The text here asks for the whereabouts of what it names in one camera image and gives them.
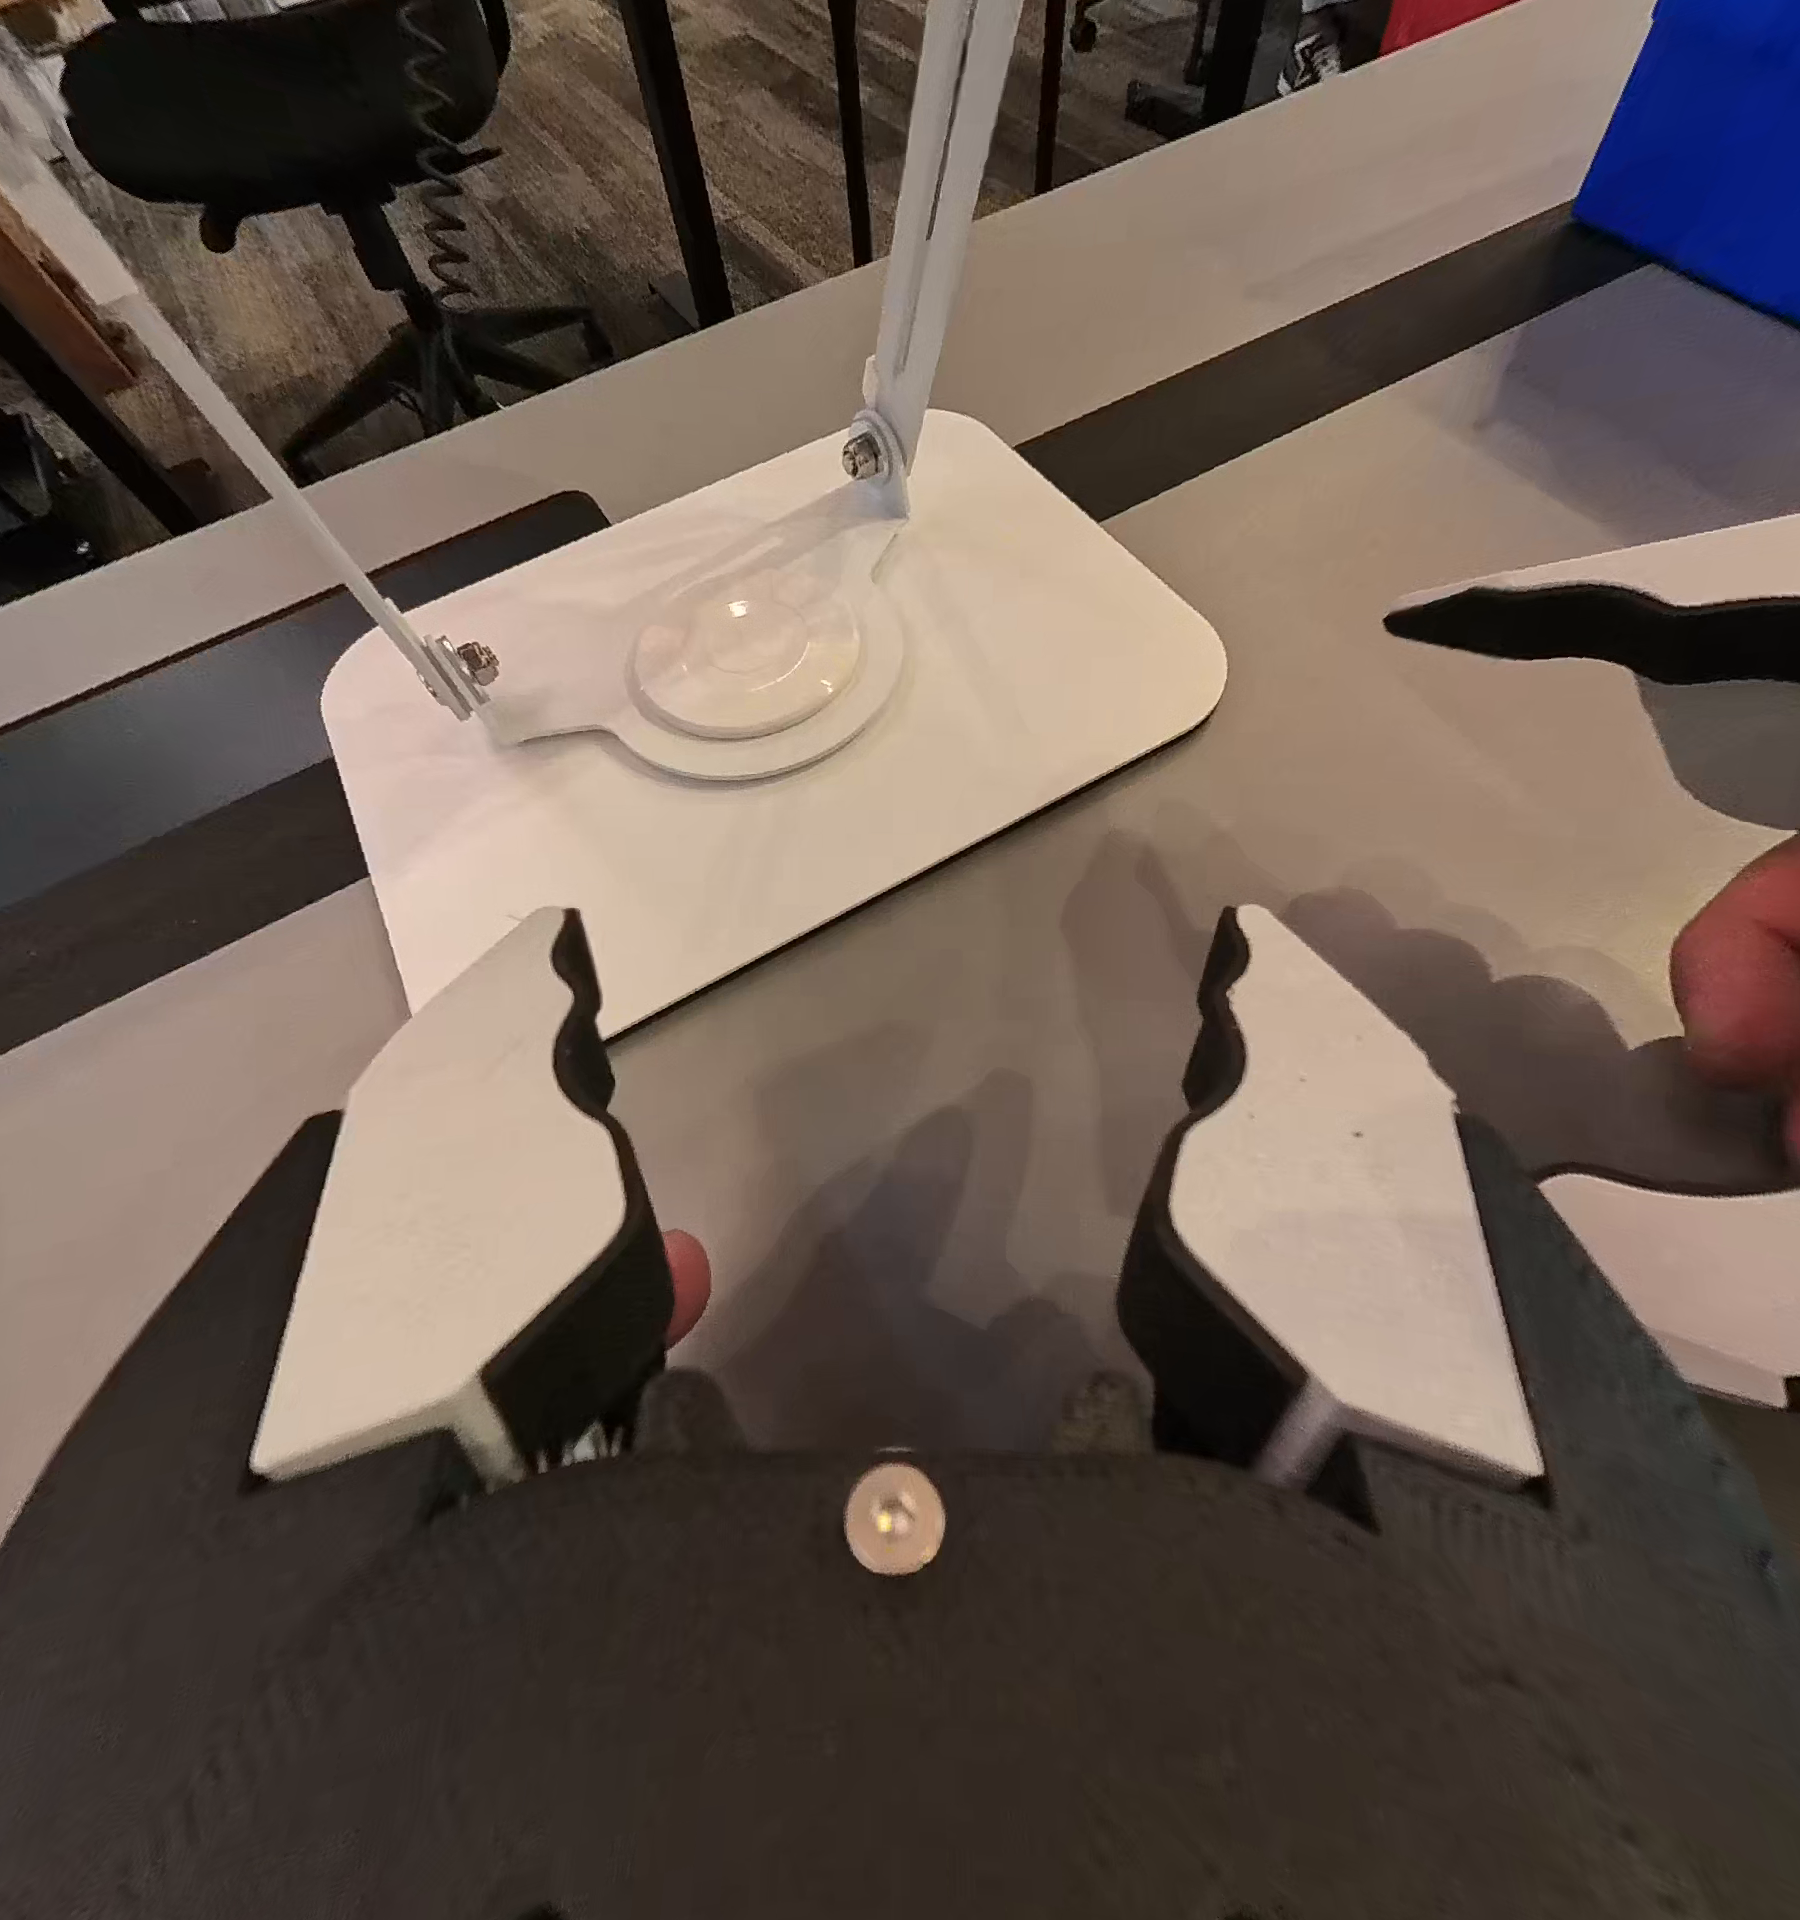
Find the blue plastic bin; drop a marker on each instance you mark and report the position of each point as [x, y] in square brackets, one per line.
[1740, 149]

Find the black swivel chair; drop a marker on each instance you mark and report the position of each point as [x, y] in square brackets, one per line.
[270, 105]

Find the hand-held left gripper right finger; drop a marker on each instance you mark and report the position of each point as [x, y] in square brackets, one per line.
[1350, 1230]

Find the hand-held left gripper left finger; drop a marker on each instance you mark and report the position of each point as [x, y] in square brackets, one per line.
[434, 1199]

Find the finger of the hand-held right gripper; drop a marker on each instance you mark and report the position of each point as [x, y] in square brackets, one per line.
[1740, 564]
[1740, 1291]

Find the white board stand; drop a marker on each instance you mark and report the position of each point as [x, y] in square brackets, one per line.
[989, 645]

